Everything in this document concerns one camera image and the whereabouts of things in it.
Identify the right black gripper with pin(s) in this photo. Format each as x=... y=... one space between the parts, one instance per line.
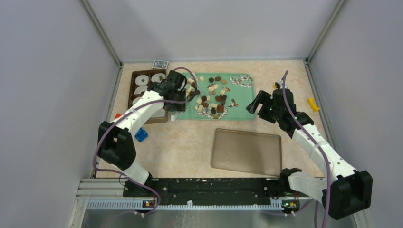
x=260 y=99

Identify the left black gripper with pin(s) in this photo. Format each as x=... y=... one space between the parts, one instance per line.
x=179 y=107

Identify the brown box lid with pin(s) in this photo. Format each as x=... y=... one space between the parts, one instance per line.
x=249 y=152

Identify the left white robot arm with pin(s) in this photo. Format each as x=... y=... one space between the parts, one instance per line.
x=116 y=139

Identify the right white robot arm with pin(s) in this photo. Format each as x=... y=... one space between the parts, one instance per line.
x=344 y=190

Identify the brown chocolate box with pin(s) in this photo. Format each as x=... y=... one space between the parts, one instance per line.
x=140 y=80

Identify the brown rectangular chocolate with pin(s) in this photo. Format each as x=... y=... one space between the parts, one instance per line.
x=220 y=109

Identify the blue playing card deck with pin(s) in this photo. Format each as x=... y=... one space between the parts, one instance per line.
x=160 y=64

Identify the green floral tray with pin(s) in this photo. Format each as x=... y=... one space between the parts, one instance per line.
x=234 y=91

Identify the blue small block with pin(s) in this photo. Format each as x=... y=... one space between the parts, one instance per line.
x=141 y=135

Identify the yellow block near wall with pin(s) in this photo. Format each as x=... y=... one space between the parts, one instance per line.
x=312 y=105

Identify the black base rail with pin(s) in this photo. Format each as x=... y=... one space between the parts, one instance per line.
x=210 y=191

